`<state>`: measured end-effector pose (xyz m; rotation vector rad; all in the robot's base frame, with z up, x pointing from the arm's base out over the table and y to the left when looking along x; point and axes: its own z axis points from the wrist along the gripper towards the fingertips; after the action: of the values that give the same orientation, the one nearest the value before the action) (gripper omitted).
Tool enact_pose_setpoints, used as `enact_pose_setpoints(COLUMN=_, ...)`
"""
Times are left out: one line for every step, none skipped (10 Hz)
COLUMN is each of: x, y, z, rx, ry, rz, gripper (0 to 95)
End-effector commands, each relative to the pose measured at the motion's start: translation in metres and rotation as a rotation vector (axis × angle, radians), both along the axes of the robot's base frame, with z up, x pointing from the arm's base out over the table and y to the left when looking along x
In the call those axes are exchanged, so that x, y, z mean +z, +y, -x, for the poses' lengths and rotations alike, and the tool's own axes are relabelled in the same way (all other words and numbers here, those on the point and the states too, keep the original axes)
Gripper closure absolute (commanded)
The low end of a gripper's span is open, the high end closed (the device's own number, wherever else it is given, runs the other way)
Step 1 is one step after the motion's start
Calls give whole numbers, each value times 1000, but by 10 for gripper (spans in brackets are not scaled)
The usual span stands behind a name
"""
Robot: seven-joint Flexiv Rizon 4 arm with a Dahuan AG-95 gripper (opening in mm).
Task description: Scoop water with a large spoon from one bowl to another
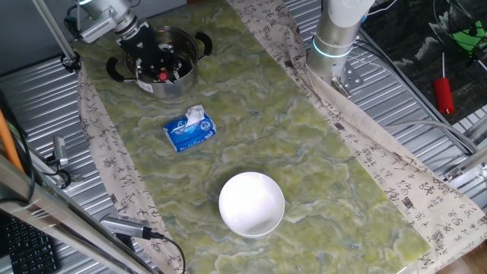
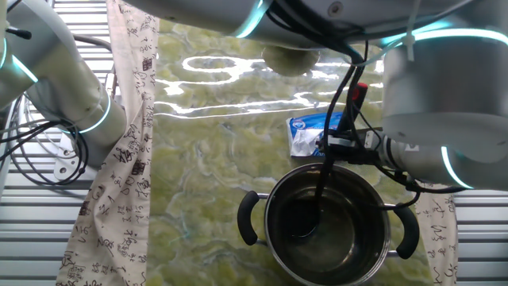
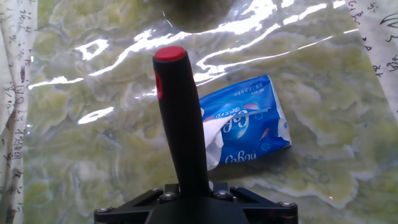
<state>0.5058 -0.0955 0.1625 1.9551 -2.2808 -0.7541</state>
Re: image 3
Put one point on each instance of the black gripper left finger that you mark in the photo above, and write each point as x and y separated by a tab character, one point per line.
124	213

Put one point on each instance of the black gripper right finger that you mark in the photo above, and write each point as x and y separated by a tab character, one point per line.
270	213

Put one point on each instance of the black spoon with red tip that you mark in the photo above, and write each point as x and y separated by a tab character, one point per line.
183	124

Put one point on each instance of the green marble pattern table mat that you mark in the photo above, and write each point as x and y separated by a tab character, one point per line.
93	155

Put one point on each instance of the blue tissue pack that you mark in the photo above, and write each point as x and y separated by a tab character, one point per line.
248	124

